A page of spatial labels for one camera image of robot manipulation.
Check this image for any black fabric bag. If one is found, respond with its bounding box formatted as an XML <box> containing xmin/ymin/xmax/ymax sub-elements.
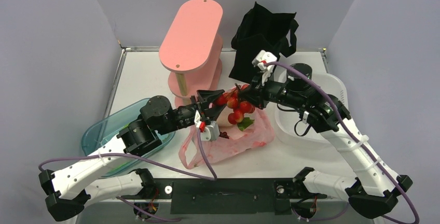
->
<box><xmin>229</xmin><ymin>3</ymin><xmax>299</xmax><ymax>83</ymax></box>

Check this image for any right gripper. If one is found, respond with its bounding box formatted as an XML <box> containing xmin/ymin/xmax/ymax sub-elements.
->
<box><xmin>240</xmin><ymin>67</ymin><xmax>305</xmax><ymax>109</ymax></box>

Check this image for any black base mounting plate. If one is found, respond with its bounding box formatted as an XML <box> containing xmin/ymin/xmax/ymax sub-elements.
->
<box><xmin>123</xmin><ymin>178</ymin><xmax>326</xmax><ymax>215</ymax></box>

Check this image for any purple cable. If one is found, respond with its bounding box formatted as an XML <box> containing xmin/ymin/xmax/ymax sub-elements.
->
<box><xmin>263</xmin><ymin>61</ymin><xmax>421</xmax><ymax>224</ymax></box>
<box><xmin>38</xmin><ymin>131</ymin><xmax>218</xmax><ymax>181</ymax></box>

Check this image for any pink plastic grocery bag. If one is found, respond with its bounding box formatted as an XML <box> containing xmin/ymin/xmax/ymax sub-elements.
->
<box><xmin>178</xmin><ymin>108</ymin><xmax>275</xmax><ymax>170</ymax></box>

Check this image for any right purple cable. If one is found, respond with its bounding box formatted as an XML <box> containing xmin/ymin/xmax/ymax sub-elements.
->
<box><xmin>263</xmin><ymin>61</ymin><xmax>421</xmax><ymax>224</ymax></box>

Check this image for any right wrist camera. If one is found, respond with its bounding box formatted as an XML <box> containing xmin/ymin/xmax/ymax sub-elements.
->
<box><xmin>252</xmin><ymin>50</ymin><xmax>277</xmax><ymax>86</ymax></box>

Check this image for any pink three-tier shelf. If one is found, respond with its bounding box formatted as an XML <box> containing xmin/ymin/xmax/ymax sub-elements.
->
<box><xmin>158</xmin><ymin>0</ymin><xmax>223</xmax><ymax>106</ymax></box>

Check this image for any white plastic basin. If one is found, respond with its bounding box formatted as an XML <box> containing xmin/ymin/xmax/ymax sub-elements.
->
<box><xmin>274</xmin><ymin>67</ymin><xmax>349</xmax><ymax>146</ymax></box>

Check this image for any red cherry tomato bunch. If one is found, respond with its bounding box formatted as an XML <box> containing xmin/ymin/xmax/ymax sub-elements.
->
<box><xmin>214</xmin><ymin>84</ymin><xmax>255</xmax><ymax>127</ymax></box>

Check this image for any green leaf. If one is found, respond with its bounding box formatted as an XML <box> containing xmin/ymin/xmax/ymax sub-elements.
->
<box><xmin>237</xmin><ymin>117</ymin><xmax>255</xmax><ymax>132</ymax></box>

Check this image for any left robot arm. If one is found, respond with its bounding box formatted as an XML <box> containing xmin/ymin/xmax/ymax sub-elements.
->
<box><xmin>38</xmin><ymin>90</ymin><xmax>224</xmax><ymax>221</ymax></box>

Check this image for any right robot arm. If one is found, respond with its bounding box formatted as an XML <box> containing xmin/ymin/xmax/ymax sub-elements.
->
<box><xmin>239</xmin><ymin>61</ymin><xmax>413</xmax><ymax>219</ymax></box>

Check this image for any white round food item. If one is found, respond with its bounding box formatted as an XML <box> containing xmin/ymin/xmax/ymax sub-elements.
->
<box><xmin>217</xmin><ymin>106</ymin><xmax>233</xmax><ymax>128</ymax></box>

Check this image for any blue transparent tray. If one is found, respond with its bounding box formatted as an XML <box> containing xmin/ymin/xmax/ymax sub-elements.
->
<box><xmin>81</xmin><ymin>98</ymin><xmax>175</xmax><ymax>179</ymax></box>

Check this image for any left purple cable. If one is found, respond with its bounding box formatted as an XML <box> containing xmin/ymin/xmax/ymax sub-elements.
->
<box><xmin>38</xmin><ymin>131</ymin><xmax>218</xmax><ymax>181</ymax></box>

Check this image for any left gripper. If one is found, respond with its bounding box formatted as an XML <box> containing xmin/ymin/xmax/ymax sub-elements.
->
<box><xmin>157</xmin><ymin>91</ymin><xmax>226</xmax><ymax>135</ymax></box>

